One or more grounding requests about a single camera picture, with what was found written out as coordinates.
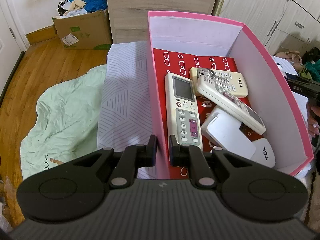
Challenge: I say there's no white rectangular power bank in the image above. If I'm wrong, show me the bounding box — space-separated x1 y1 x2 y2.
201 106 256 159

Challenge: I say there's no cardboard box with clothes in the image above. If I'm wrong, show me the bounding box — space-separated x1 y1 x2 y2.
53 10 113 50

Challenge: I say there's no beige TCL remote control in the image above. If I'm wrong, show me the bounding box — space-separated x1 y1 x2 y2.
189 67 248 98

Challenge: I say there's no light wooden board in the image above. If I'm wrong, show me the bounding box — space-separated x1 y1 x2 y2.
107 0 215 43

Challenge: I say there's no silver key bunch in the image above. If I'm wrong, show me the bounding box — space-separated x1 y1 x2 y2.
197 68 229 85

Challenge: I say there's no mint green blanket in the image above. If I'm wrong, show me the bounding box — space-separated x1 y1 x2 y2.
20 64 106 179

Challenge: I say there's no pink storage box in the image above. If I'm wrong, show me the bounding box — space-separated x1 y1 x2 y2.
148 11 314 178

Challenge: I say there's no beige wardrobe cabinet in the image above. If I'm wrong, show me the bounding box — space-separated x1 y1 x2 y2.
213 0 319 55

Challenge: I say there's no white TCL remote control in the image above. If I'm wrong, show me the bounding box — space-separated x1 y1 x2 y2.
251 138 276 168

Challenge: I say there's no person's hand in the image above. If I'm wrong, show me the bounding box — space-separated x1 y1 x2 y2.
306 102 319 138

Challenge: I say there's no white door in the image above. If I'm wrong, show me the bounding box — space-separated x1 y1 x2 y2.
1 0 29 93

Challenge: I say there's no white patterned table cloth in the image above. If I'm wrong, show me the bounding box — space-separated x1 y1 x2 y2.
96 41 158 179

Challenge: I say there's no cream remote with grey screen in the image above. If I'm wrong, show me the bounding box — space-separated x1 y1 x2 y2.
165 73 203 149

